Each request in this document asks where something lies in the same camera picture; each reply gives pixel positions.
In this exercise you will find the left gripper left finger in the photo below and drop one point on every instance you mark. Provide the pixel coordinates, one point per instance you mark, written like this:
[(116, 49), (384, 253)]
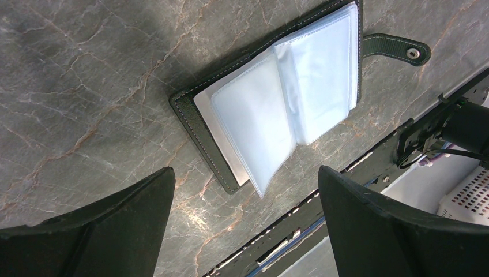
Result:
[(119, 235)]

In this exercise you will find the black card holder wallet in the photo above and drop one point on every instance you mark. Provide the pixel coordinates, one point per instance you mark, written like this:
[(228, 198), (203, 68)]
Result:
[(288, 89)]

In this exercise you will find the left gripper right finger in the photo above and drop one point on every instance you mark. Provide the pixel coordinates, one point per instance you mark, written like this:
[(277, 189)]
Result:
[(374, 235)]

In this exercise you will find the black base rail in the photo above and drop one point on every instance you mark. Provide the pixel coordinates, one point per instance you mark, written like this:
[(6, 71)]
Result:
[(303, 229)]

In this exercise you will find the white perforated basket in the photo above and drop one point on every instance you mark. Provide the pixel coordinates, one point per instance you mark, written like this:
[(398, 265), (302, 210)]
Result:
[(468, 201)]

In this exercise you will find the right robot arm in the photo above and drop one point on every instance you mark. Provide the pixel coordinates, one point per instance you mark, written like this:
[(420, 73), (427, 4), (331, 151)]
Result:
[(467, 127)]

